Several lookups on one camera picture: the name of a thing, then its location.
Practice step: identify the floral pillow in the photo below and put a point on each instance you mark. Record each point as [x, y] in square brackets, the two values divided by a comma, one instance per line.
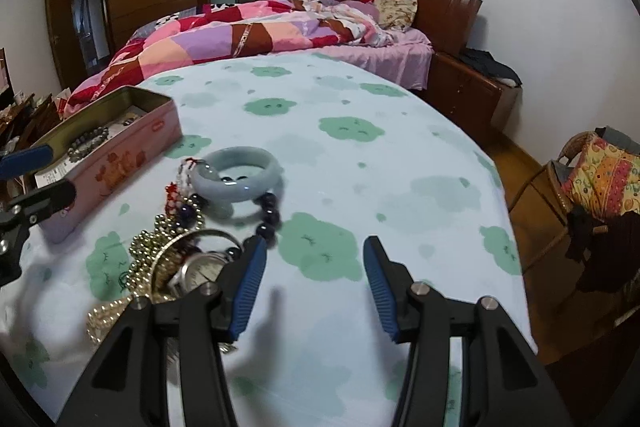
[397, 9]

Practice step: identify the white and red bag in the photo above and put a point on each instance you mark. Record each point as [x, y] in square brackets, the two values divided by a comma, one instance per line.
[64, 102]

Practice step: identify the patchwork quilt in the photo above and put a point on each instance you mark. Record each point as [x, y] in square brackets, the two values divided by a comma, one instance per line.
[210, 42]

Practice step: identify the dark clothes pile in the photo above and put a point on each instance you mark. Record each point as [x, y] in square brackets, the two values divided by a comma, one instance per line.
[490, 64]

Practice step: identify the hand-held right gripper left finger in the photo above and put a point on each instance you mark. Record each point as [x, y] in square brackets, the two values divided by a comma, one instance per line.
[247, 282]

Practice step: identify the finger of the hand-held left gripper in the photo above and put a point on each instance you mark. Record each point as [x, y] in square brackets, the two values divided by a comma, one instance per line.
[45, 202]
[25, 161]

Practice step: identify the purple pillow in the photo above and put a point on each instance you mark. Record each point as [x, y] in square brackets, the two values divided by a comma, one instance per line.
[367, 11]

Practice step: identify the wooden nightstand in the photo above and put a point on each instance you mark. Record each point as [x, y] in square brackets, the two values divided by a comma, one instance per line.
[465, 102]

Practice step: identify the pale jade bangle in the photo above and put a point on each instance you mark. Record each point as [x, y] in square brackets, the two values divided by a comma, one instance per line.
[220, 198]

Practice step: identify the silver wristwatch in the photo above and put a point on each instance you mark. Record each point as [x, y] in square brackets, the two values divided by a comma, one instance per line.
[200, 269]

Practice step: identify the pink tin box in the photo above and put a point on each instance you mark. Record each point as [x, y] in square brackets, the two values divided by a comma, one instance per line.
[125, 157]

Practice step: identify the dark garment on chair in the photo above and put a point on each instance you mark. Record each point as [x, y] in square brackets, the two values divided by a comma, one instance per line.
[605, 252]

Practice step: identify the wooden bed with pink sheet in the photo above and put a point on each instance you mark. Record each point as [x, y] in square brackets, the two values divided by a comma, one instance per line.
[390, 52]

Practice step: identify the cluttered wooden shelf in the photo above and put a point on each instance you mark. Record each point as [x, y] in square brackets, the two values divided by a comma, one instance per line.
[20, 117]

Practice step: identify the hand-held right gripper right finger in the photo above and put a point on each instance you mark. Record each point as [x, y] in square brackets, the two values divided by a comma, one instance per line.
[378, 287]

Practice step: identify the wicker chair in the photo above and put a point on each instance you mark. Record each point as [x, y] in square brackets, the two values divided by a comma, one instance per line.
[540, 187]

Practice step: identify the white printed paper card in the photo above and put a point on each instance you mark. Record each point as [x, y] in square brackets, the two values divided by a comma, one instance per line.
[50, 172]

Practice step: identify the grey cloth on chair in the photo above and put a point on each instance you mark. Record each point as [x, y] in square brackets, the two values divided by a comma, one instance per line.
[617, 139]

